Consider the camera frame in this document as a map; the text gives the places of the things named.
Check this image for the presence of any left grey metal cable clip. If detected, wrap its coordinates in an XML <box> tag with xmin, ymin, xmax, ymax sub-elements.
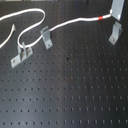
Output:
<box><xmin>11</xmin><ymin>46</ymin><xmax>33</xmax><ymax>68</ymax></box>

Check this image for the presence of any right grey metal cable clip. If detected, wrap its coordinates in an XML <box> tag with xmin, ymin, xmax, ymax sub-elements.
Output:
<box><xmin>109</xmin><ymin>22</ymin><xmax>123</xmax><ymax>45</ymax></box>

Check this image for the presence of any white cable with red band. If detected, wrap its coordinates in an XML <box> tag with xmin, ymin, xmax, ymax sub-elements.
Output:
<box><xmin>0</xmin><ymin>8</ymin><xmax>115</xmax><ymax>50</ymax></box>

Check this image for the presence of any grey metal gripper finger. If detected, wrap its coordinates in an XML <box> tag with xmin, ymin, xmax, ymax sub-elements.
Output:
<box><xmin>110</xmin><ymin>0</ymin><xmax>125</xmax><ymax>20</ymax></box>

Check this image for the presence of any middle grey metal cable clip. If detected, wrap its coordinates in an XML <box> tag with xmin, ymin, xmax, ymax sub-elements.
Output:
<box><xmin>40</xmin><ymin>27</ymin><xmax>53</xmax><ymax>49</ymax></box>

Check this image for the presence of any grey metal cable clip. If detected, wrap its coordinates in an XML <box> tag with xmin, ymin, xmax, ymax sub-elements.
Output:
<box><xmin>40</xmin><ymin>27</ymin><xmax>53</xmax><ymax>49</ymax></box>
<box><xmin>11</xmin><ymin>46</ymin><xmax>33</xmax><ymax>68</ymax></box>
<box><xmin>109</xmin><ymin>22</ymin><xmax>123</xmax><ymax>45</ymax></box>

